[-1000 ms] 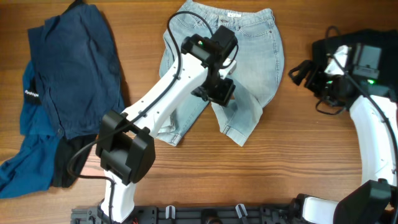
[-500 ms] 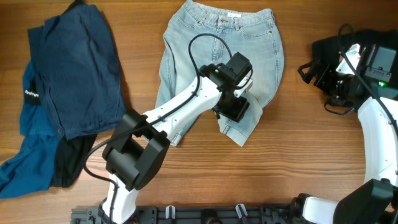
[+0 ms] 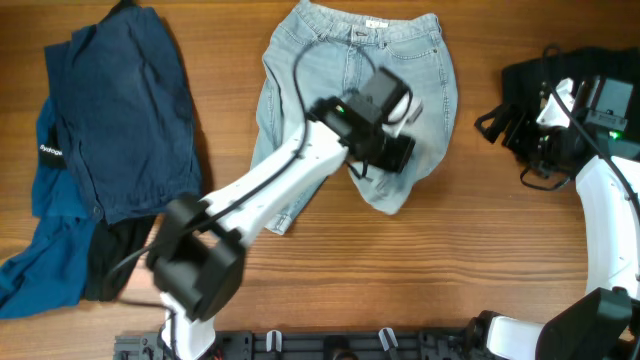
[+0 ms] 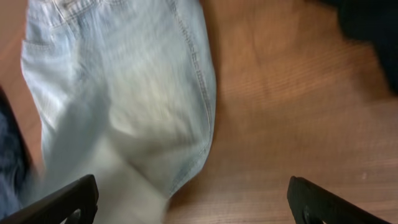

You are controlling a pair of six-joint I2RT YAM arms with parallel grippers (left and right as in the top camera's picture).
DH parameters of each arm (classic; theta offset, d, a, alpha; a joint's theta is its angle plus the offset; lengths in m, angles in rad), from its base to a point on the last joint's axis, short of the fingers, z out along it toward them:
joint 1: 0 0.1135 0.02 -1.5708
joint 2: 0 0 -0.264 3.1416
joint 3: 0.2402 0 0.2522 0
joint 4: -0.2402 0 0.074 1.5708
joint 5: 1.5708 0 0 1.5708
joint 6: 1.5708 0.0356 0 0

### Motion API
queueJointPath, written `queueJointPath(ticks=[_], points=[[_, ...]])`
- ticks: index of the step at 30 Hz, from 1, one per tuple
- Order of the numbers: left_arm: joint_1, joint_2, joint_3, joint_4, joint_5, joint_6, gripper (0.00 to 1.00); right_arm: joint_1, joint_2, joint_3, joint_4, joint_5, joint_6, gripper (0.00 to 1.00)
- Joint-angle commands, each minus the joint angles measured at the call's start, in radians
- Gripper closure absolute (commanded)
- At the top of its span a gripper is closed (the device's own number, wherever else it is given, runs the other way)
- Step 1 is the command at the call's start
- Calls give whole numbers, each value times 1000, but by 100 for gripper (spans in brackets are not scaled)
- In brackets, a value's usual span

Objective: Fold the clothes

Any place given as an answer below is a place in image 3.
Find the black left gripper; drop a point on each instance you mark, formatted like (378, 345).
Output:
(398, 146)

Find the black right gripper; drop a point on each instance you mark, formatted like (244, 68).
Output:
(522, 118)

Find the light blue denim shorts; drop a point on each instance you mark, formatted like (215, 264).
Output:
(318, 52)

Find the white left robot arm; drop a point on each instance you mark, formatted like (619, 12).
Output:
(198, 255)

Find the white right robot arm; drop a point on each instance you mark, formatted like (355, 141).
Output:
(578, 129)

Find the black folded garment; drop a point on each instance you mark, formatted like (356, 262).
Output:
(525, 75)

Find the navy blue shirt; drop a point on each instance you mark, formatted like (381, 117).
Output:
(124, 115)

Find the black garment under shirts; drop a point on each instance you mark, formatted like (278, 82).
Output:
(110, 244)

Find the teal blue garment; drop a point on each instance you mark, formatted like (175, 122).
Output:
(52, 271)

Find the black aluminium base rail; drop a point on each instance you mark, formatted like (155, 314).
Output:
(383, 344)

